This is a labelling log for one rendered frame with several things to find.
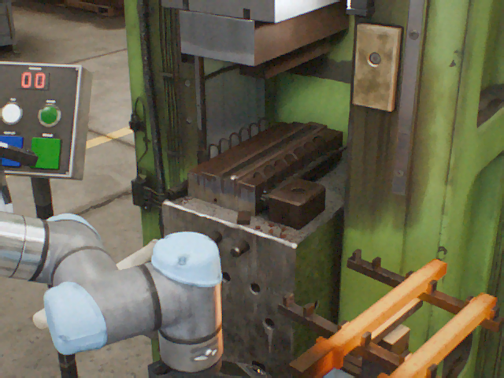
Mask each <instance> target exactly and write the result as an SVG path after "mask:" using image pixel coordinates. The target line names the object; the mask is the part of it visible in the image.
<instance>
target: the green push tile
mask: <svg viewBox="0 0 504 378"><path fill-rule="evenodd" d="M61 141H62V139H45V138H32V141H31V150H32V151H34V152H35V155H37V156H38V157H39V159H38V161H37V163H36V166H35V167H32V166H29V167H30V168H33V169H56V170H59V168H60V158H61Z"/></svg>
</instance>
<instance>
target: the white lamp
mask: <svg viewBox="0 0 504 378"><path fill-rule="evenodd" d="M19 116H20V110H19V108H17V107H16V106H15V105H12V104H9V106H6V107H5V108H4V110H3V117H4V119H5V120H6V121H9V122H13V121H15V120H16V119H17V118H19Z"/></svg>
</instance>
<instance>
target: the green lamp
mask: <svg viewBox="0 0 504 378"><path fill-rule="evenodd" d="M57 117H58V112H57V110H56V109H55V108H54V107H51V106H48V107H46V108H44V109H43V110H42V112H41V119H42V121H43V122H44V123H46V124H52V123H53V122H55V121H56V120H57Z"/></svg>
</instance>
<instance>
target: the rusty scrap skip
mask: <svg viewBox="0 0 504 378"><path fill-rule="evenodd" d="M90 2H94V3H95V4H99V5H100V6H98V5H94V4H92V3H90ZM54 4H55V5H56V6H60V7H74V8H77V9H85V10H90V11H95V12H97V15H101V16H105V17H112V16H116V15H121V14H124V0H54Z"/></svg>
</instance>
